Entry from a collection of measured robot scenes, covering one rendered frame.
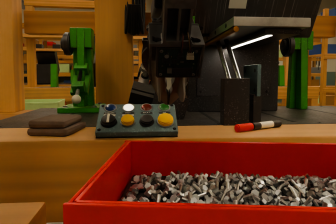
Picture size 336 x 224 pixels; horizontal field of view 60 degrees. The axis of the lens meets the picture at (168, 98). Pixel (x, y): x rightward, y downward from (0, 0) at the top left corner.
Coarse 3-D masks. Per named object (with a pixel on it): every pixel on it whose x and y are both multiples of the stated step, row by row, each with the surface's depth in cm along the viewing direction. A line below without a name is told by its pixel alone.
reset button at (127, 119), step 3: (126, 114) 54; (129, 114) 54; (123, 117) 53; (126, 117) 53; (129, 117) 53; (132, 117) 53; (123, 120) 53; (126, 120) 53; (129, 120) 53; (132, 120) 53; (123, 123) 53; (126, 123) 53; (129, 123) 53; (132, 123) 53
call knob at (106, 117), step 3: (105, 114) 54; (108, 114) 54; (111, 114) 54; (102, 117) 53; (105, 117) 53; (108, 117) 53; (111, 117) 53; (114, 117) 53; (102, 120) 53; (105, 120) 52; (108, 120) 52; (111, 120) 53; (114, 120) 53; (102, 123) 53; (105, 123) 52; (108, 123) 52; (111, 123) 52
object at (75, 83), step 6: (78, 66) 93; (84, 66) 93; (78, 72) 93; (90, 72) 96; (78, 78) 91; (90, 78) 96; (72, 84) 89; (78, 84) 89; (84, 84) 90; (72, 90) 90; (84, 90) 91
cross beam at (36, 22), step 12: (24, 12) 115; (36, 12) 115; (48, 12) 116; (60, 12) 116; (72, 12) 116; (84, 12) 117; (24, 24) 115; (36, 24) 115; (48, 24) 116; (60, 24) 116; (72, 24) 117; (84, 24) 117; (324, 24) 125; (324, 36) 126
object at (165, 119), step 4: (160, 116) 54; (164, 116) 54; (168, 116) 54; (160, 120) 53; (164, 120) 53; (168, 120) 53; (172, 120) 54; (160, 124) 53; (164, 124) 53; (168, 124) 53
